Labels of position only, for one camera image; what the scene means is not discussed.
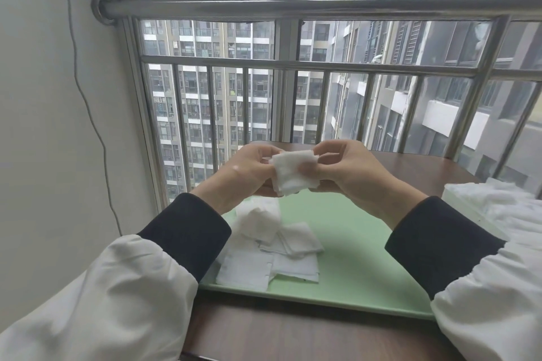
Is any person's left hand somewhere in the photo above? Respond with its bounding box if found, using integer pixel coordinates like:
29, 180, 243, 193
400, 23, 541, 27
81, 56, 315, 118
202, 143, 281, 215

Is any person's right hand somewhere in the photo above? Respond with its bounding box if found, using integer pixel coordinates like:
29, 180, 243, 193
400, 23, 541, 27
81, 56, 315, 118
298, 139, 425, 231

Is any white gauze square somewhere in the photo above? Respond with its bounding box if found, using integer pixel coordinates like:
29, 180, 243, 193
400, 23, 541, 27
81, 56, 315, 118
270, 151, 322, 197

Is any person's left forearm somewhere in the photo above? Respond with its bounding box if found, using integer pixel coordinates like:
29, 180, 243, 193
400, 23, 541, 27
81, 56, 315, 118
0, 187, 233, 361

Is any person's right forearm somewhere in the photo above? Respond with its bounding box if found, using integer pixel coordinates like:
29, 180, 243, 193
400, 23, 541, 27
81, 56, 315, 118
383, 195, 542, 361

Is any white crumpled gauze piece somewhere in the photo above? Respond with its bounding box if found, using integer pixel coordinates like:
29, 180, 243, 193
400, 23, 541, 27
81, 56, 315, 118
234, 197, 283, 246

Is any white folded gauze piece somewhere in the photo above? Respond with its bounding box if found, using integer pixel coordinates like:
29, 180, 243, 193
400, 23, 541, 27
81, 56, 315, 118
258, 222, 325, 256

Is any white flat gauze sheet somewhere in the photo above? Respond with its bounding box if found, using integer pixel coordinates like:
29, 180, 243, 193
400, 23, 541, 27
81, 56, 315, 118
215, 241, 272, 292
270, 252, 321, 284

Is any stainless steel window railing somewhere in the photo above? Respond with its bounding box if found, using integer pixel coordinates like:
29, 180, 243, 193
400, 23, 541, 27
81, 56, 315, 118
91, 0, 542, 201

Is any light green mat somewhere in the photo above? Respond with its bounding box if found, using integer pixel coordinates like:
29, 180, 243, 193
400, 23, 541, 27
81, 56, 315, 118
198, 191, 437, 322

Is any pile of white gauze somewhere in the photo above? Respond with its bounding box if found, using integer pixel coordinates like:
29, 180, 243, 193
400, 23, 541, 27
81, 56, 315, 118
455, 177, 542, 253

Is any grey wall cable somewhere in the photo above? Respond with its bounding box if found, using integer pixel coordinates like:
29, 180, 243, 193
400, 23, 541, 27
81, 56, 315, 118
48, 0, 123, 237

